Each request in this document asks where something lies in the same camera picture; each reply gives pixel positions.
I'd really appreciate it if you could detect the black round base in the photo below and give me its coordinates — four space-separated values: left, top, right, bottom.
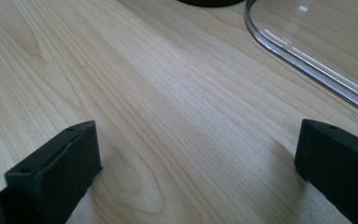
176 0 246 8

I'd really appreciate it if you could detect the clear acrylic plate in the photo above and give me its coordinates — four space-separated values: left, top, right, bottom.
243 0 358 120

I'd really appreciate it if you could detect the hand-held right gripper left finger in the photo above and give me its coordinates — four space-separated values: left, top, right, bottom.
0 119 103 224

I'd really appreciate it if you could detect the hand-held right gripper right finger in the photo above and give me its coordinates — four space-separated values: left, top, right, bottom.
294 119 358 224

